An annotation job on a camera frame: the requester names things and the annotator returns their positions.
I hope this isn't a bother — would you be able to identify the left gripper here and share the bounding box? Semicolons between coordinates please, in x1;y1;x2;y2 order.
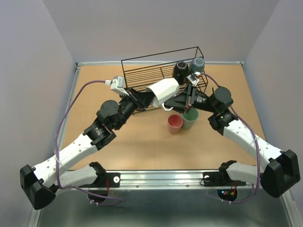
115;87;156;131

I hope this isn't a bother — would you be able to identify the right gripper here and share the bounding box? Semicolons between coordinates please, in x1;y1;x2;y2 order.
163;83;218;114

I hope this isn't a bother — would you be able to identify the white mug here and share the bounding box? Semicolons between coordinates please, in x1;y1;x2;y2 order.
145;78;179;111

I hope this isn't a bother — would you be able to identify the green cup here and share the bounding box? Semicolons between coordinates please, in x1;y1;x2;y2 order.
181;108;199;130

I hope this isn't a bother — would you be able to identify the red cup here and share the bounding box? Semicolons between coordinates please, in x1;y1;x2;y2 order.
167;114;183;134

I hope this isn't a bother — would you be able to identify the black mug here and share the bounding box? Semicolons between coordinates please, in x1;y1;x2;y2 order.
173;61;189;85

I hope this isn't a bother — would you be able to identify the blue-grey mug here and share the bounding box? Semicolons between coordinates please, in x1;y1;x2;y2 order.
189;57;205;74

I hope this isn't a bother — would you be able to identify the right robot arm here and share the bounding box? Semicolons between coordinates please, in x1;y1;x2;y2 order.
163;85;301;198

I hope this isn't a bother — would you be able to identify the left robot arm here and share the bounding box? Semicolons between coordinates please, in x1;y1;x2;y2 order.
20;87;155;210

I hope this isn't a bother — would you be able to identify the black wire dish rack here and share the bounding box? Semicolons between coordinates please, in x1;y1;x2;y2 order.
121;47;208;111

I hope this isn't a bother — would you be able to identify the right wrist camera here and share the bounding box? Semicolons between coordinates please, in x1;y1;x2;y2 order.
185;72;201;87

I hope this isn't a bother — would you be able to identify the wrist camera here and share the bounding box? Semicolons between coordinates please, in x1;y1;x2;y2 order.
185;72;201;87
105;76;127;96

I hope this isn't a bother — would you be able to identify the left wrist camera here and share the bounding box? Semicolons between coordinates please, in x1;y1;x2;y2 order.
105;76;127;96

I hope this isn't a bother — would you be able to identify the aluminium front rail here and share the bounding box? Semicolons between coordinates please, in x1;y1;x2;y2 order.
71;168;263;190

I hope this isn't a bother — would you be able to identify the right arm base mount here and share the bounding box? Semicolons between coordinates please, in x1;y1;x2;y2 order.
200;171;246;187

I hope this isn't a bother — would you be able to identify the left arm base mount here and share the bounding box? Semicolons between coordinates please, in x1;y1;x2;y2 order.
88;172;121;188

